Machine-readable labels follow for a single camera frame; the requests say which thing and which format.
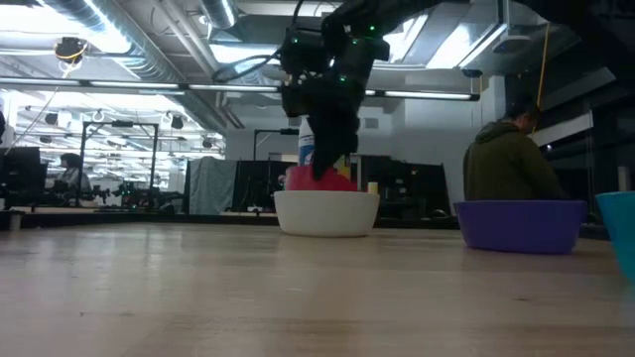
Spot red plastic bowl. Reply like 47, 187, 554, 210
284, 165, 359, 193

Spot white plastic bowl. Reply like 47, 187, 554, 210
273, 189, 382, 238

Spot black partition screen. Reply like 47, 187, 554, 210
231, 159, 300, 214

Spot black ceiling cable reel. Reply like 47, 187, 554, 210
53, 36, 90, 66

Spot person in green hoodie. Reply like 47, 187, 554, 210
461, 100, 568, 202

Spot yellow hanging cable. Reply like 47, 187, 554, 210
532, 21, 553, 134

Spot teal container edge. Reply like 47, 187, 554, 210
594, 190, 635, 285

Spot white ceiling projector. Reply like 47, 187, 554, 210
491, 34, 533, 55

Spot black metal frame stand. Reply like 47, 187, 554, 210
76, 120, 161, 208

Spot purple plastic bowl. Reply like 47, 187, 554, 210
452, 198, 589, 256

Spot black storage cabinet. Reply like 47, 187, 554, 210
357, 154, 453, 220

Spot grey fabric cover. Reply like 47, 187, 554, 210
187, 156, 239, 216

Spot long ceiling light bar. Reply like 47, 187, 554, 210
0, 75, 481, 102

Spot seated person at desk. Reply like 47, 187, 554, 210
48, 152, 94, 195

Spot black computer monitor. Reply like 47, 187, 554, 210
0, 146, 50, 200

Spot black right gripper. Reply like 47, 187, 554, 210
279, 19, 392, 182

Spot white spray bottle blue label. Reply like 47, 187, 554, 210
297, 115, 317, 168

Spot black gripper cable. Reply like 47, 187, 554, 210
211, 0, 307, 84

